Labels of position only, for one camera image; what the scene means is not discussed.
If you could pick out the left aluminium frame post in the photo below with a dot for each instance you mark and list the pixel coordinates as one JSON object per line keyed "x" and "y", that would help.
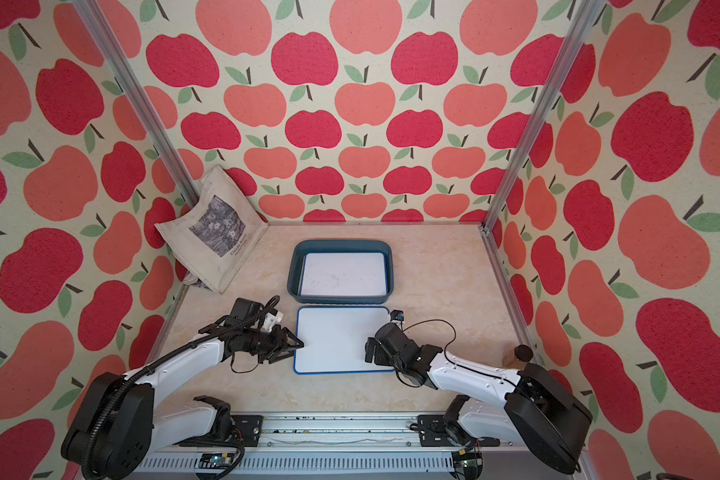
{"x": 106, "y": 40}

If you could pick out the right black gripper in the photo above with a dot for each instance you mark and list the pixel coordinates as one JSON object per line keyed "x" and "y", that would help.
{"x": 369, "y": 345}

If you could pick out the beige printed canvas bag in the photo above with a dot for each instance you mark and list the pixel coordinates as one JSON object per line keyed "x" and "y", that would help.
{"x": 215, "y": 238}

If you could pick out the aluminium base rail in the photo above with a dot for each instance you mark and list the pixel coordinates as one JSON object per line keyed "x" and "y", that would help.
{"x": 332, "y": 445}

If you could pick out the aluminium frame post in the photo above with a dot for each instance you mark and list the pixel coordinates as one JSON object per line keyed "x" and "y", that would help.
{"x": 106, "y": 40}
{"x": 581, "y": 25}

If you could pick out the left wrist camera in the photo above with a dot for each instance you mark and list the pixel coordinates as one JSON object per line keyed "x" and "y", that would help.
{"x": 244, "y": 313}

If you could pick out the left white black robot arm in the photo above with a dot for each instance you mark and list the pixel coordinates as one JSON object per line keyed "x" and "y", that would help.
{"x": 116, "y": 426}

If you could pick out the amber bottle black cap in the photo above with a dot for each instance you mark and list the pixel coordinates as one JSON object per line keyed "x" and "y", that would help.
{"x": 518, "y": 357}

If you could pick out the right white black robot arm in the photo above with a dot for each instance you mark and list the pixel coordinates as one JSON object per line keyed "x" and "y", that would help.
{"x": 528, "y": 406}

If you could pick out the right aluminium frame post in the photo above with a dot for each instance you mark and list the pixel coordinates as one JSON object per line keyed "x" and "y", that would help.
{"x": 581, "y": 25}

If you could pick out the teal plastic storage box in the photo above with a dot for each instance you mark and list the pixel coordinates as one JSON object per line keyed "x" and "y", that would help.
{"x": 337, "y": 245}

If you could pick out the blue-framed whiteboard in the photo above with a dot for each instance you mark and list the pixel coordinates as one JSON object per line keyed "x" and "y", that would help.
{"x": 334, "y": 339}
{"x": 344, "y": 274}

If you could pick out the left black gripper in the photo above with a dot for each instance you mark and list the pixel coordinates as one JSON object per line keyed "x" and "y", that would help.
{"x": 281, "y": 344}

